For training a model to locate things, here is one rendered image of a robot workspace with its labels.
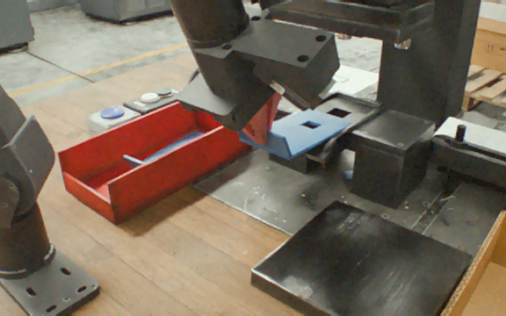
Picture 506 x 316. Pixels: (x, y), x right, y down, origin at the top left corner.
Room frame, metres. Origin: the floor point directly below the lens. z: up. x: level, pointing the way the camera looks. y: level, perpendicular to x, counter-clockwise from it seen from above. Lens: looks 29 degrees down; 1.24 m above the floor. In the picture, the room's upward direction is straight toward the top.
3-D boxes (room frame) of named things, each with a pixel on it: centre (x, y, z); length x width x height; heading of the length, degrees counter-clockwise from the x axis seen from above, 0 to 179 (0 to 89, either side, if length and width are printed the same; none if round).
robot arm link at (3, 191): (0.37, 0.25, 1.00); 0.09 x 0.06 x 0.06; 6
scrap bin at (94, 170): (0.57, 0.14, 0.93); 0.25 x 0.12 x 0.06; 141
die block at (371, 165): (0.58, -0.12, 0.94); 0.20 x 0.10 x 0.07; 51
